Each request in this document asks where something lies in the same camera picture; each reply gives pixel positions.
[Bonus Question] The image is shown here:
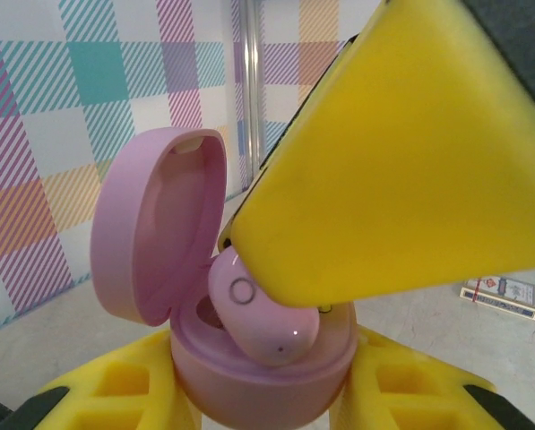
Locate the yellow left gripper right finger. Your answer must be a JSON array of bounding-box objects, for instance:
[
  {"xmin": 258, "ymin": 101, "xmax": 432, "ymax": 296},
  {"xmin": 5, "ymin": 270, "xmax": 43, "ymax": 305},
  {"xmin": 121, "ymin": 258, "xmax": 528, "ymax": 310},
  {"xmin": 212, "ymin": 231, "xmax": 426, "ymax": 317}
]
[{"xmin": 333, "ymin": 324, "xmax": 496, "ymax": 430}]

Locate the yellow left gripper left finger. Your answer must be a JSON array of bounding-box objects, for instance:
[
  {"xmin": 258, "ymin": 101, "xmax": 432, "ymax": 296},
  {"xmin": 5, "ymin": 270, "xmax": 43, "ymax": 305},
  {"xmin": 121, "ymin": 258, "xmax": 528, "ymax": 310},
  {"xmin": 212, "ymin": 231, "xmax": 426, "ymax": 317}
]
[{"xmin": 33, "ymin": 329, "xmax": 205, "ymax": 430}]

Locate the pink wireless earbud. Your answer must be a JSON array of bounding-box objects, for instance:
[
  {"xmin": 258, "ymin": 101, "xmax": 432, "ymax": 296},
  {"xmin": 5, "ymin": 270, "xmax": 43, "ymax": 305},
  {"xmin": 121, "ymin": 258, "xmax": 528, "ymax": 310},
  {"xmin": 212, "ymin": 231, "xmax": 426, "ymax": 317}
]
[{"xmin": 207, "ymin": 248, "xmax": 322, "ymax": 368}]

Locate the pink earbud charging case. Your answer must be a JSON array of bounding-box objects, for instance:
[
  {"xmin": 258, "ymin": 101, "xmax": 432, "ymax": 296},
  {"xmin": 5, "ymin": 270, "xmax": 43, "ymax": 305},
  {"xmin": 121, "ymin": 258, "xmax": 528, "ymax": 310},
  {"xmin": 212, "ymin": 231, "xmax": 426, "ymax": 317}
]
[{"xmin": 90, "ymin": 126, "xmax": 360, "ymax": 429}]

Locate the aluminium frame post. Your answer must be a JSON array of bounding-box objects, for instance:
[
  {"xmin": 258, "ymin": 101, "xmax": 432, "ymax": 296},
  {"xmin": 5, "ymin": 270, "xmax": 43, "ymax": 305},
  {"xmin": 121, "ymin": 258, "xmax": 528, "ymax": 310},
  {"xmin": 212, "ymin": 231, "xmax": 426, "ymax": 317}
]
[{"xmin": 242, "ymin": 0, "xmax": 271, "ymax": 180}]

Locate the playing card box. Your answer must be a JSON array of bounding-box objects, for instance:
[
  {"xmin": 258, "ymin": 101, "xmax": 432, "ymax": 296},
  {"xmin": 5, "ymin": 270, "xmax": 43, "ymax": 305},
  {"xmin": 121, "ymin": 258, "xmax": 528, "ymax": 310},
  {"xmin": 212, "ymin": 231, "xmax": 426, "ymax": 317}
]
[{"xmin": 458, "ymin": 275, "xmax": 535, "ymax": 323}]

